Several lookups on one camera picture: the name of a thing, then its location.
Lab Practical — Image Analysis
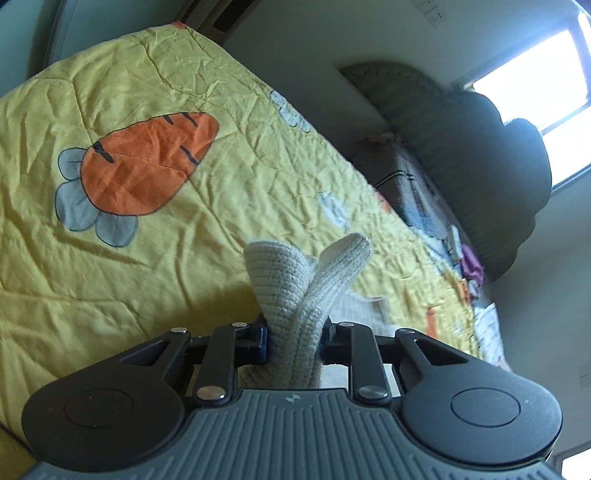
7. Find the white knitted sweater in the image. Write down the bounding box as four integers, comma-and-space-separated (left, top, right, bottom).
238, 233, 397, 389

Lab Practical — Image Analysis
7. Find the purple garment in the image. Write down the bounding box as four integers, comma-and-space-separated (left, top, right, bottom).
460, 244, 485, 287

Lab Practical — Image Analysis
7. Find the checked patterned pillow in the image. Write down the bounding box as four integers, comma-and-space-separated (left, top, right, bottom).
351, 134, 493, 308

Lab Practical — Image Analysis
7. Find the dark green padded headboard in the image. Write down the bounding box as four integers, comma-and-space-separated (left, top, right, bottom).
341, 61, 552, 281

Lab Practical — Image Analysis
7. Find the yellow carrot-print quilt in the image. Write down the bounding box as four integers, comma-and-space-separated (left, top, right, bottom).
1, 23, 480, 479

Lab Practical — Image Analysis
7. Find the window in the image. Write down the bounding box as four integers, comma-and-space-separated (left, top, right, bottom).
455, 11, 590, 189

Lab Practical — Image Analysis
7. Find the glass wardrobe sliding door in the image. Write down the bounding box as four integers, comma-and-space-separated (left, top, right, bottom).
1, 0, 191, 94

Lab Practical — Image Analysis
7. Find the gold tower air conditioner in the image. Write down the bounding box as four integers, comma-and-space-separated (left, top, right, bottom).
179, 0, 260, 46

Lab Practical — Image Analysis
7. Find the white wall socket plate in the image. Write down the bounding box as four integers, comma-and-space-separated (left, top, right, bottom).
413, 0, 447, 28

